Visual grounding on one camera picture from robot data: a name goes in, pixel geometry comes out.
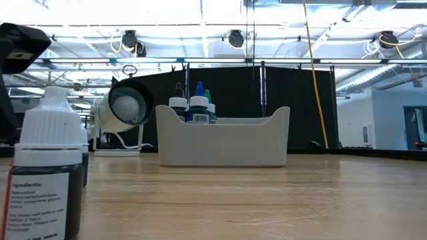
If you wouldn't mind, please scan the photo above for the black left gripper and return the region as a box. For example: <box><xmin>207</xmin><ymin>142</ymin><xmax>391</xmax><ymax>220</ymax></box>
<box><xmin>0</xmin><ymin>22</ymin><xmax>52</xmax><ymax>143</ymax></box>

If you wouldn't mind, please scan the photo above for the black food coloring bottle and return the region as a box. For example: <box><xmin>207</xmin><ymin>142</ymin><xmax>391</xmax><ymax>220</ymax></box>
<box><xmin>167</xmin><ymin>81</ymin><xmax>189</xmax><ymax>123</ymax></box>

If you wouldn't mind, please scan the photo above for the blue food coloring bottle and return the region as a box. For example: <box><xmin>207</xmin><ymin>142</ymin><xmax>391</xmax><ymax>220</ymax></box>
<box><xmin>185</xmin><ymin>80</ymin><xmax>211</xmax><ymax>125</ymax></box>

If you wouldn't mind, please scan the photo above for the green food coloring bottle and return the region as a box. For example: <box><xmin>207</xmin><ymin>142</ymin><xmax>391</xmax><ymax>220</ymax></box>
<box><xmin>203</xmin><ymin>89</ymin><xmax>218</xmax><ymax>125</ymax></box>

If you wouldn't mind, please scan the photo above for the small dark dropper bottle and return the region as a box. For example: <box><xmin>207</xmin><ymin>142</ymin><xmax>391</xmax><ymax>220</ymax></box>
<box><xmin>81</xmin><ymin>123</ymin><xmax>90</xmax><ymax>188</ymax></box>
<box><xmin>1</xmin><ymin>85</ymin><xmax>85</xmax><ymax>240</ymax></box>

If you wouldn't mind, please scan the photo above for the white spot lamp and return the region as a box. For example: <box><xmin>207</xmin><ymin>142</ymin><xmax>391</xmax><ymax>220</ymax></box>
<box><xmin>90</xmin><ymin>77</ymin><xmax>155</xmax><ymax>158</ymax></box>

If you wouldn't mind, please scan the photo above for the long ceiling light bar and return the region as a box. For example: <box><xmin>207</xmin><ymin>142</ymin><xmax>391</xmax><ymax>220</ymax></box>
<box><xmin>33</xmin><ymin>56</ymin><xmax>427</xmax><ymax>65</ymax></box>

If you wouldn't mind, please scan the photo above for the gray plastic bin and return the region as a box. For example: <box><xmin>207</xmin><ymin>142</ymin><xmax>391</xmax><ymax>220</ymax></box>
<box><xmin>155</xmin><ymin>105</ymin><xmax>291</xmax><ymax>168</ymax></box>

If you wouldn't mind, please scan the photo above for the black partition curtain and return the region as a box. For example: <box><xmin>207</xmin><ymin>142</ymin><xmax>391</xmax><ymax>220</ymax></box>
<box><xmin>131</xmin><ymin>65</ymin><xmax>338</xmax><ymax>151</ymax></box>

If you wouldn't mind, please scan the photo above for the white lamp cable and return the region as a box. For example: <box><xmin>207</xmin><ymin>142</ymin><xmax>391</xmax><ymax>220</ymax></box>
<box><xmin>114</xmin><ymin>132</ymin><xmax>154</xmax><ymax>150</ymax></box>

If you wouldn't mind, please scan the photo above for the black ceiling cable reel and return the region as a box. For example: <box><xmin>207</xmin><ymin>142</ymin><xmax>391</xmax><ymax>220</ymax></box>
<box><xmin>228</xmin><ymin>29</ymin><xmax>246</xmax><ymax>48</ymax></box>
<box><xmin>379</xmin><ymin>30</ymin><xmax>400</xmax><ymax>50</ymax></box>
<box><xmin>121</xmin><ymin>29</ymin><xmax>147</xmax><ymax>58</ymax></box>

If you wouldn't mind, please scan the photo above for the yellow hanging cable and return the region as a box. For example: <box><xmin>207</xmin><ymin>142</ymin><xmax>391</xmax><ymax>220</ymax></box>
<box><xmin>301</xmin><ymin>0</ymin><xmax>330</xmax><ymax>150</ymax></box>

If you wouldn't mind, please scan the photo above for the black metal table frame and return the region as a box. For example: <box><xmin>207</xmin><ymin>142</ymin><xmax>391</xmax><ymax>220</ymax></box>
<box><xmin>286</xmin><ymin>146</ymin><xmax>427</xmax><ymax>163</ymax></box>

